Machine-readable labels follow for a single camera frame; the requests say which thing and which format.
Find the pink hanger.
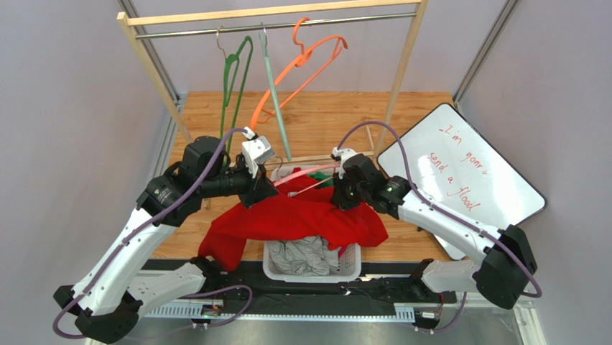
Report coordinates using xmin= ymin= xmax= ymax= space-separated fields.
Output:
xmin=271 ymin=162 xmax=338 ymax=197

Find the red t shirt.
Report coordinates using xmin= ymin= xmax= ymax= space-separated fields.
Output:
xmin=198 ymin=175 xmax=389 ymax=271

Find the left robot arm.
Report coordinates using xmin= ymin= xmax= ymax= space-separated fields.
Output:
xmin=53 ymin=133 xmax=278 ymax=344

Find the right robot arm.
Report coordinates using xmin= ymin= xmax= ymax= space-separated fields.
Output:
xmin=330 ymin=148 xmax=542 ymax=309

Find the mint green hanger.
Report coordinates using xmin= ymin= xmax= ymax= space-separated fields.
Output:
xmin=259 ymin=22 xmax=292 ymax=161

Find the green garment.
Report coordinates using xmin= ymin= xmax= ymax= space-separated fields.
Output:
xmin=307 ymin=171 xmax=333 ymax=189

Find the magenta garment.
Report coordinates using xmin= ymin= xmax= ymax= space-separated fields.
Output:
xmin=338 ymin=246 xmax=348 ymax=257

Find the grey garment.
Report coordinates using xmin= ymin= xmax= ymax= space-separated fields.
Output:
xmin=266 ymin=236 xmax=339 ymax=276

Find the white plastic laundry basket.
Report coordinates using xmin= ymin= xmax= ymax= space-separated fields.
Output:
xmin=262 ymin=165 xmax=362 ymax=283

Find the white whiteboard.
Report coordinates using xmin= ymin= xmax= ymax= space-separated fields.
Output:
xmin=377 ymin=103 xmax=547 ymax=238

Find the wooden clothes rack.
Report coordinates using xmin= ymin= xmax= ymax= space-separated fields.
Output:
xmin=117 ymin=1 xmax=428 ymax=141

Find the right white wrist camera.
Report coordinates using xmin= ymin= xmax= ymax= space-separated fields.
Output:
xmin=331 ymin=147 xmax=358 ymax=180

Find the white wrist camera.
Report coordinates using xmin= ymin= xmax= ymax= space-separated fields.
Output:
xmin=331 ymin=147 xmax=358 ymax=180
xmin=241 ymin=126 xmax=275 ymax=179

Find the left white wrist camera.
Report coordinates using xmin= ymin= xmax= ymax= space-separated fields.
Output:
xmin=241 ymin=126 xmax=275 ymax=179

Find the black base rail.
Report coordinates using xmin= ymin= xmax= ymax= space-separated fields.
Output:
xmin=158 ymin=258 xmax=463 ymax=323

